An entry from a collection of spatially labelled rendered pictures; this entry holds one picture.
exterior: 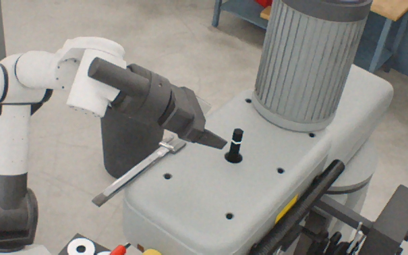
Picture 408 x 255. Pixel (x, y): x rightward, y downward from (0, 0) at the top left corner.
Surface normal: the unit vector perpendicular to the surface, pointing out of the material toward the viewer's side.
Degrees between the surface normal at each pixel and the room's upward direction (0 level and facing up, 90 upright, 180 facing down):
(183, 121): 90
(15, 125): 69
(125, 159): 94
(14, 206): 64
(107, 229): 0
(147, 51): 0
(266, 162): 0
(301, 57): 90
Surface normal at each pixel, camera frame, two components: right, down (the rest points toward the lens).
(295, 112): -0.20, 0.60
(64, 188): 0.13, -0.76
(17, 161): 0.76, 0.17
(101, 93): 0.58, 0.05
